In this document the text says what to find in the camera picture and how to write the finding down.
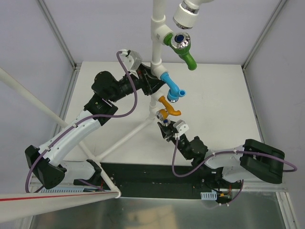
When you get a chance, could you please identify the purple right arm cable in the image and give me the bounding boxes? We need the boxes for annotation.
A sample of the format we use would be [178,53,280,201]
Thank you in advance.
[171,137,298,177]

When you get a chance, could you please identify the white water faucet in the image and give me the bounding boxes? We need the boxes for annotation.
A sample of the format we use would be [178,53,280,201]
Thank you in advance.
[173,0,201,30]

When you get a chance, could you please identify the blue water faucet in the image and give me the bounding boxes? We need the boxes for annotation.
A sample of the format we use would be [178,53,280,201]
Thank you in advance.
[160,72,186,103]

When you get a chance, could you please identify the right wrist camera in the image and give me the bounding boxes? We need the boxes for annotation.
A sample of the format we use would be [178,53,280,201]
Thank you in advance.
[173,120,189,140]

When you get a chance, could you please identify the green water faucet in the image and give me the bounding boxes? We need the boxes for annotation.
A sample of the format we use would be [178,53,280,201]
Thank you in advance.
[163,32,197,71]

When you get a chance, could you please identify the white PVC pipe frame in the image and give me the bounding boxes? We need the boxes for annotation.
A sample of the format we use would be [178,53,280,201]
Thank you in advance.
[0,0,173,222]

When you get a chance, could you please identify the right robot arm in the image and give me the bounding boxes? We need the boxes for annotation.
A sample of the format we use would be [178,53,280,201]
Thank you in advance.
[157,120,285,188]

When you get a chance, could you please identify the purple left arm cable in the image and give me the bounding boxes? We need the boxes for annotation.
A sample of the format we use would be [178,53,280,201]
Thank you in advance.
[25,50,138,193]

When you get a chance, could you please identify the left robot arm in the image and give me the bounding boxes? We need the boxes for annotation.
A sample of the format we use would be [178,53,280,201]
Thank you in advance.
[25,63,165,189]

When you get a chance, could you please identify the brown water faucet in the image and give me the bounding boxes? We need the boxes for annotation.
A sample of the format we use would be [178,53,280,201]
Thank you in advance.
[162,119,171,126]

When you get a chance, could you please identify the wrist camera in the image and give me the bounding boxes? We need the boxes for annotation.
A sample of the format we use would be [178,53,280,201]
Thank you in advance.
[119,49,142,76]
[173,120,189,140]

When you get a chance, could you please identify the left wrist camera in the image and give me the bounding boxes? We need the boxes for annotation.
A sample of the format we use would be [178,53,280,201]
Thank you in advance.
[119,49,142,76]

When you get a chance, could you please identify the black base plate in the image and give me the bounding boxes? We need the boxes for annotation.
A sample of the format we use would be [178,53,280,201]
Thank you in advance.
[73,163,246,198]

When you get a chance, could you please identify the left aluminium frame post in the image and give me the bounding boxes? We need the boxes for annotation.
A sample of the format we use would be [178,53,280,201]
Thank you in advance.
[36,0,77,69]

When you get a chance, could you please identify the right white cable duct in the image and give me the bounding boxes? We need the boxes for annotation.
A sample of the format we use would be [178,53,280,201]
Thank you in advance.
[200,191,217,201]

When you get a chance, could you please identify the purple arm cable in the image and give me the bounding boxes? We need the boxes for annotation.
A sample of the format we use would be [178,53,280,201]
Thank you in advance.
[25,50,138,193]
[171,137,298,177]

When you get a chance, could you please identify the orange water faucet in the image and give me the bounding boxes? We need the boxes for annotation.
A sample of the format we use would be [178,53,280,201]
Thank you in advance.
[156,96,182,120]

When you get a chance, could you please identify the aluminium frame post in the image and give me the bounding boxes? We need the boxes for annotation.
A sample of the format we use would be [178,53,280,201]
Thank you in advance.
[242,0,289,72]
[36,0,77,69]

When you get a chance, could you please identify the right aluminium frame post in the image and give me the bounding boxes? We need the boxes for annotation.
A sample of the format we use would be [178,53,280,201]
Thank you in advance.
[242,0,289,72]

